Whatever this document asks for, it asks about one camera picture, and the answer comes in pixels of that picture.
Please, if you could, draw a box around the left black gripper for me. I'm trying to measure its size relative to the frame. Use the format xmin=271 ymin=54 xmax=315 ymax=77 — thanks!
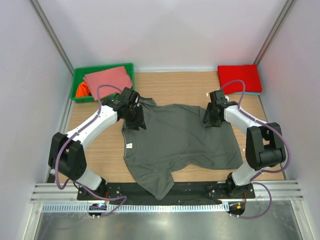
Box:
xmin=122 ymin=104 xmax=146 ymax=131

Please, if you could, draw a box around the grey t shirt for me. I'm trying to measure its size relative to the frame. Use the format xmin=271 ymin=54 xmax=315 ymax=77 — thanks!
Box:
xmin=122 ymin=98 xmax=243 ymax=200

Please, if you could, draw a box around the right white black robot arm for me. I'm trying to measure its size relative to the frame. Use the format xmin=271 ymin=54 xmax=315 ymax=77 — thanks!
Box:
xmin=202 ymin=90 xmax=286 ymax=198

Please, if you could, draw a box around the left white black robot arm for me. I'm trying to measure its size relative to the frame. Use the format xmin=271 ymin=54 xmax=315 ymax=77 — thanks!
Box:
xmin=48 ymin=87 xmax=146 ymax=200

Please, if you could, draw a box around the light blue folded t shirt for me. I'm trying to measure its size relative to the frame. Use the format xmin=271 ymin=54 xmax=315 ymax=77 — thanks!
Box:
xmin=234 ymin=91 xmax=260 ymax=96

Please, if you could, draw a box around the pink folded t shirt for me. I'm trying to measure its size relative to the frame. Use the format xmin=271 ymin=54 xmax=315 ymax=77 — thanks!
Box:
xmin=81 ymin=66 xmax=133 ymax=101

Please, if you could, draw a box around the red folded t shirt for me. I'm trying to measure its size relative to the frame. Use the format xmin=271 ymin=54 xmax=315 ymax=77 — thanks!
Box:
xmin=217 ymin=64 xmax=263 ymax=94

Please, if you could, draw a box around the orange t shirt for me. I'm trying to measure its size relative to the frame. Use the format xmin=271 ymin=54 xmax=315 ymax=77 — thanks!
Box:
xmin=75 ymin=81 xmax=92 ymax=98

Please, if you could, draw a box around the green plastic bin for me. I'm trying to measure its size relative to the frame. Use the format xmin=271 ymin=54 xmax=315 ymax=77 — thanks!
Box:
xmin=70 ymin=63 xmax=135 ymax=103

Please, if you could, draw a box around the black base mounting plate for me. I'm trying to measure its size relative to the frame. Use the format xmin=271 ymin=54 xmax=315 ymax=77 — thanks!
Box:
xmin=76 ymin=181 xmax=256 ymax=206

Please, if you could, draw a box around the white slotted cable duct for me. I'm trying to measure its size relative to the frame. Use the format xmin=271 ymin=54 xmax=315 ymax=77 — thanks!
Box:
xmin=42 ymin=202 xmax=229 ymax=213

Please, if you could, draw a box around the aluminium frame rail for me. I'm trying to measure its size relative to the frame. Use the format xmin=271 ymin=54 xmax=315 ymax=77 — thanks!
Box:
xmin=30 ymin=183 xmax=78 ymax=203

